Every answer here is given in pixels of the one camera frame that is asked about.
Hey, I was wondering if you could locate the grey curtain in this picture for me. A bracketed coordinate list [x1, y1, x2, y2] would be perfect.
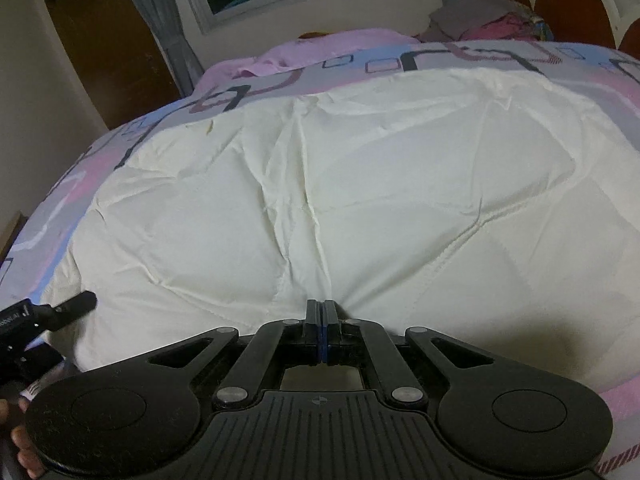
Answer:
[112, 0, 207, 97]

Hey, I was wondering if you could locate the brown wooden door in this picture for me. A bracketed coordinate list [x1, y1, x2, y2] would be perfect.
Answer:
[37, 0, 182, 132]

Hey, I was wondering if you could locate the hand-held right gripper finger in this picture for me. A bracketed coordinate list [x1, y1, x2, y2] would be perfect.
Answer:
[323, 300, 497, 404]
[147, 300, 324, 409]

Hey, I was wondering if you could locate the pink pillow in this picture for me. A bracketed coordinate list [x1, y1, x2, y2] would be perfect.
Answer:
[235, 29, 421, 78]

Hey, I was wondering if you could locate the magenta cloth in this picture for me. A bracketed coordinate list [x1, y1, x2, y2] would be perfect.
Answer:
[459, 11, 537, 42]

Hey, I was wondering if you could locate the bed with patterned sheet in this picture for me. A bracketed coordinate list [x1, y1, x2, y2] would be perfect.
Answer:
[0, 27, 640, 480]

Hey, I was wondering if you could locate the white and brown headboard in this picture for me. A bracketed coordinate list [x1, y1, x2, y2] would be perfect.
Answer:
[502, 0, 640, 52]

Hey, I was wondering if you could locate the colourful printed cloth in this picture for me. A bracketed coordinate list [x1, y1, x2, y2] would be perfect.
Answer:
[525, 9, 557, 42]

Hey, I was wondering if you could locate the person's left hand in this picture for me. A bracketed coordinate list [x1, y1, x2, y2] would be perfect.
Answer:
[0, 396, 47, 480]

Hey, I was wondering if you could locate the grey brown cloth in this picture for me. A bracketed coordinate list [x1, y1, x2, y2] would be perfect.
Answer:
[419, 0, 528, 42]

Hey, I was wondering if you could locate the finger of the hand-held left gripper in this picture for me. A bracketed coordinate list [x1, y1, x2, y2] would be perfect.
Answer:
[46, 290, 99, 332]

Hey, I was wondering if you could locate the white puffer jacket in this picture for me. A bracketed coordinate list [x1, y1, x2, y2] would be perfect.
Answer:
[67, 67, 640, 394]

